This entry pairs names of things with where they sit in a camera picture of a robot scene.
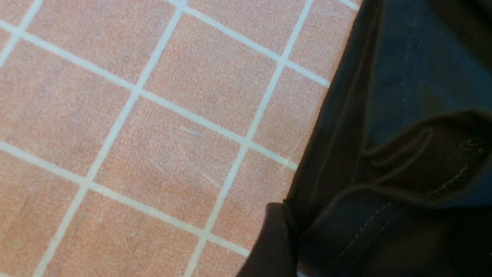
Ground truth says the pink checkered tablecloth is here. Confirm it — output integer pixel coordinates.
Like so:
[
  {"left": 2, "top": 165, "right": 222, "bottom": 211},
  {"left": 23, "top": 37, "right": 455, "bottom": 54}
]
[{"left": 0, "top": 0, "right": 362, "bottom": 277}]

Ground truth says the dark gray long-sleeve shirt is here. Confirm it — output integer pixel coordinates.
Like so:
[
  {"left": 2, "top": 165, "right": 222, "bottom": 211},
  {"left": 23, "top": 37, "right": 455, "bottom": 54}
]
[{"left": 286, "top": 0, "right": 492, "bottom": 277}]

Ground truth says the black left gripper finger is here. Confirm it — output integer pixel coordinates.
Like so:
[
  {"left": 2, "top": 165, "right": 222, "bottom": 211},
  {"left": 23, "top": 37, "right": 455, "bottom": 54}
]
[{"left": 237, "top": 203, "right": 297, "bottom": 277}]

